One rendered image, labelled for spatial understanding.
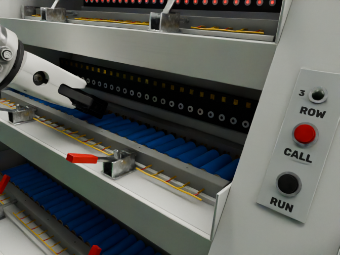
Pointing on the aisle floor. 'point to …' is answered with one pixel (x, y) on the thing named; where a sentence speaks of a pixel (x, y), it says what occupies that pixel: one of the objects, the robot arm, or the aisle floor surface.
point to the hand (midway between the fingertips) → (88, 104)
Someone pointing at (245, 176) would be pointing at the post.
